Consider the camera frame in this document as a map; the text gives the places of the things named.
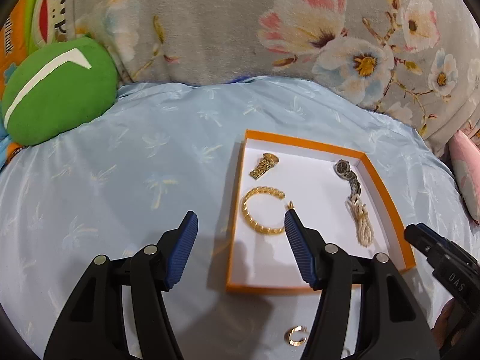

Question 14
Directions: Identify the white pearl bracelet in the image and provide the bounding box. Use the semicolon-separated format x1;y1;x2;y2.
346;198;376;248

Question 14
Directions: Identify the gold hoop earring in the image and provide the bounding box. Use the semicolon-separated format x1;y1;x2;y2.
284;325;309;347

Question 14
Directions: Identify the silver wristwatch blue dial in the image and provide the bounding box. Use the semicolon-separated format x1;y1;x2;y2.
334;159;361;204

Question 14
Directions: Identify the gold chain bracelet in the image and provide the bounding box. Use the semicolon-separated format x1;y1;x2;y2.
241;186;287;237

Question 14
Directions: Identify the small gold wristwatch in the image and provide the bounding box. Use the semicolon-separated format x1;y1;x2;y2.
249;153;279;180

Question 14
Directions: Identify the person's right hand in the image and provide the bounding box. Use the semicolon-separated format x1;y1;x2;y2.
431;298;455;349

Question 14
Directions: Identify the pink cartoon pillow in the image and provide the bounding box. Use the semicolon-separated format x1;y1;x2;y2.
448;131;480;224

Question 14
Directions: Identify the orange cardboard box tray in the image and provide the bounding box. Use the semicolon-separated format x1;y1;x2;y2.
225;130;416;295

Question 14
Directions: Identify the light blue palm bedsheet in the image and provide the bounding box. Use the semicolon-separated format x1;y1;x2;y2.
1;77;479;359

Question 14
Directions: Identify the grey floral blanket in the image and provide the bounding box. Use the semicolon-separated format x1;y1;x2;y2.
67;0;479;155

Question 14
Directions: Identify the green plush pillow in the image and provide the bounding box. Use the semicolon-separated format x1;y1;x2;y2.
1;37;117;146

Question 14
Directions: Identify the orange green cartoon sheet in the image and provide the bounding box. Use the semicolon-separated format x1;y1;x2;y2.
0;0;80;166

